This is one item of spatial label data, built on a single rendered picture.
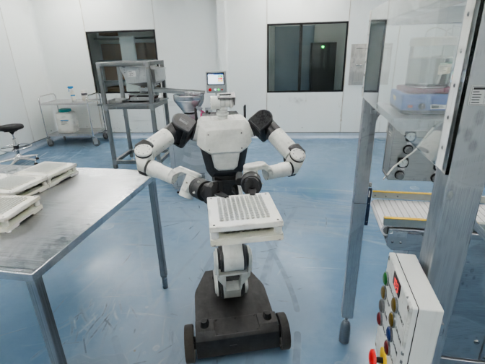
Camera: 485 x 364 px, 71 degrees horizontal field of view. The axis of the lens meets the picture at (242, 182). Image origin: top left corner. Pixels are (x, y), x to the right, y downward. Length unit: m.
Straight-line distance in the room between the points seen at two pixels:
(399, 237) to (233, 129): 0.88
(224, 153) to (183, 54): 5.10
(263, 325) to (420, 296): 1.41
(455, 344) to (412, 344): 1.28
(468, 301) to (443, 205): 1.17
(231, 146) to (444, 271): 1.19
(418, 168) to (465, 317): 0.79
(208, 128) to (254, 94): 4.90
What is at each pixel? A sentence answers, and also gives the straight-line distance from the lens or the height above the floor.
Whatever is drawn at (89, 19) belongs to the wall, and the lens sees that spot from 7.37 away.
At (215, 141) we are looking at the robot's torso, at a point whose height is 1.20.
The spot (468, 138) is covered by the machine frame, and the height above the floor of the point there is 1.47.
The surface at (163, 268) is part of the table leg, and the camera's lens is 2.54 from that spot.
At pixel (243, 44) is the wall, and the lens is 6.52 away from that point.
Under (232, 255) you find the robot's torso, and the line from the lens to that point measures 1.77.
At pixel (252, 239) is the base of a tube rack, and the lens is 1.14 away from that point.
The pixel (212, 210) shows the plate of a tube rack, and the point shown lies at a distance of 1.22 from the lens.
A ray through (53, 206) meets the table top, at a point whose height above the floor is 0.90.
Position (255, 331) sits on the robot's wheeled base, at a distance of 2.01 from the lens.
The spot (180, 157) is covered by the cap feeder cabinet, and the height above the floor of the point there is 0.47.
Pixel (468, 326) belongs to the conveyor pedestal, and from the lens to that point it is 1.93.
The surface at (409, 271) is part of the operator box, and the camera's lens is 0.75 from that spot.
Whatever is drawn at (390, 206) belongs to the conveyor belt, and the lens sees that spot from 1.67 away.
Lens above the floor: 1.62
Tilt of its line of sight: 21 degrees down
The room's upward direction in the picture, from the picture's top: 2 degrees counter-clockwise
